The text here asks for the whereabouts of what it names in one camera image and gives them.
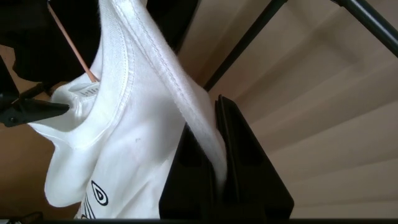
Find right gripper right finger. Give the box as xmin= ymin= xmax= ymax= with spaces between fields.
xmin=214 ymin=94 xmax=295 ymax=220

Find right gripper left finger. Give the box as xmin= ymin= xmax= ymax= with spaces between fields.
xmin=158 ymin=124 xmax=219 ymax=220

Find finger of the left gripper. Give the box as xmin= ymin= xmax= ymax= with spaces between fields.
xmin=0 ymin=98 xmax=70 ymax=128

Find black striped shorts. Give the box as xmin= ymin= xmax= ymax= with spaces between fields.
xmin=0 ymin=0 xmax=200 ymax=85

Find pink clothes hanger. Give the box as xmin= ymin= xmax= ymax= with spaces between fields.
xmin=46 ymin=0 xmax=101 ymax=83

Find white printed T-shirt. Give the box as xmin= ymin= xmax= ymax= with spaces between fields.
xmin=27 ymin=0 xmax=228 ymax=220

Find black clothes rack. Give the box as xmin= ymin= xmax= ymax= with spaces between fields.
xmin=203 ymin=0 xmax=398 ymax=93

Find beige curtain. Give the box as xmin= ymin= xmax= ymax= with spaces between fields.
xmin=177 ymin=0 xmax=398 ymax=219

